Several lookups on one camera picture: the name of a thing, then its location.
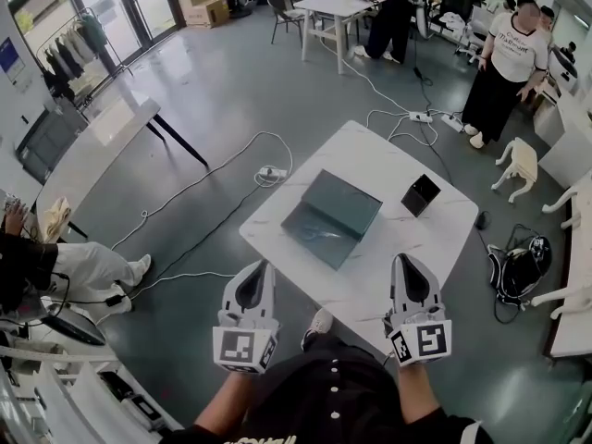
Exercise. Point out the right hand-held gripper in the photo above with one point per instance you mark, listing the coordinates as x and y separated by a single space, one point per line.
427 340

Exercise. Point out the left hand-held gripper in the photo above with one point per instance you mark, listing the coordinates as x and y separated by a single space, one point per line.
240 347

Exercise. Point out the teal object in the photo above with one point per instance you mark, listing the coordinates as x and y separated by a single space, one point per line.
342 197

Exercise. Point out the person's right forearm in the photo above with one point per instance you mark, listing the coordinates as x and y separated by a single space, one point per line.
418 391

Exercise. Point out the person's left forearm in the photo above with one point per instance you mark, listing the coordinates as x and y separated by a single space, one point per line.
226 400

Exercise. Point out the large cardboard box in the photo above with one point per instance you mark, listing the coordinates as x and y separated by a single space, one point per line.
208 13

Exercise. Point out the white marble table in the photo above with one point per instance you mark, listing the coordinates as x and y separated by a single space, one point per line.
416 243

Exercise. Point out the person's white shoe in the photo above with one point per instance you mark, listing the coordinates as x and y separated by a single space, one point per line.
318 326

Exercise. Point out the black square pen holder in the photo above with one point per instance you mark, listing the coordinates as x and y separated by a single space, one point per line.
418 197

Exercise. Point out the black power adapter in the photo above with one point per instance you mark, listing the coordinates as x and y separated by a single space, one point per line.
483 220

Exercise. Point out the black and white backpack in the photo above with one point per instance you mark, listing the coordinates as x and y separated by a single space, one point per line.
522 271

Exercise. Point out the person's black buttoned shirt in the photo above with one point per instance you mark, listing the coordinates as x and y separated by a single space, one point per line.
324 400

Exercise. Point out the white carved bench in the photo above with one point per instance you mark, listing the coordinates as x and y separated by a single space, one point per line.
578 271

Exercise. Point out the white carved stool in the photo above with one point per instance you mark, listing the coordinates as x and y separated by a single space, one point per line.
522 160

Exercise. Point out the white and black swivel chair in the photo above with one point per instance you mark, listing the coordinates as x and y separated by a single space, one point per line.
74 331

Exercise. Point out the grey oval table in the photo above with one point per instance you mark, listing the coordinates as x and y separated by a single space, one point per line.
102 155

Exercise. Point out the white curved shelf unit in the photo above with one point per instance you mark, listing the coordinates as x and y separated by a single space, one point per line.
69 400

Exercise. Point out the beige cloth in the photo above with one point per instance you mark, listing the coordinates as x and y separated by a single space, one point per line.
57 218

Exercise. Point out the white desk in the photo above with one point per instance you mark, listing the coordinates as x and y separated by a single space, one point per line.
569 132

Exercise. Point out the dark grey cabinet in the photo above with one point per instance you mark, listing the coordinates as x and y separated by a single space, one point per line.
46 141

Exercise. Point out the black office chair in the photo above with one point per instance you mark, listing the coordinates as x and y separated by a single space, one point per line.
455 3

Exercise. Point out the black slatted chair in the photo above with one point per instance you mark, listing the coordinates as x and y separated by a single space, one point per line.
282 5

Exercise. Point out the white dining table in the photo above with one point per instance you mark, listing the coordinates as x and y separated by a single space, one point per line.
333 3

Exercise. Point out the clothes rack with garments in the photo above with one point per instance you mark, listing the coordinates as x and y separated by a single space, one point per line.
69 53

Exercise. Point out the blue wall poster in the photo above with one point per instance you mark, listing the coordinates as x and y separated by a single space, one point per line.
11 60

